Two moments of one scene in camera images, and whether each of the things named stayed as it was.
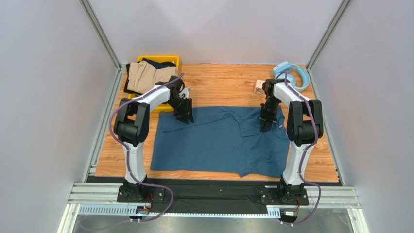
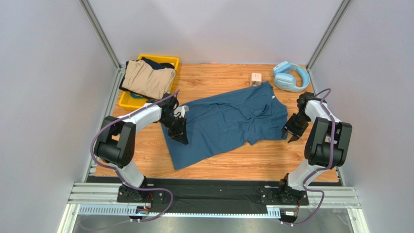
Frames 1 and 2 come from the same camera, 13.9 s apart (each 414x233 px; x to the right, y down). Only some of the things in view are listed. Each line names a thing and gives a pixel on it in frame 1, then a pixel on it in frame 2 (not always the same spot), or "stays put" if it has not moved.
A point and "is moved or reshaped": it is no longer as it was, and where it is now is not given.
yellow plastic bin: [167, 107] stays put
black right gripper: [267, 117] to [293, 125]
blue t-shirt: [222, 139] is moved or reshaped
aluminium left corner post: [120, 67] stays put
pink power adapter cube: [258, 89] to [256, 79]
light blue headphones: [287, 67] stays put
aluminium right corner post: [343, 8] stays put
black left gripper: [186, 112] to [180, 134]
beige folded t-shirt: [142, 74] stays put
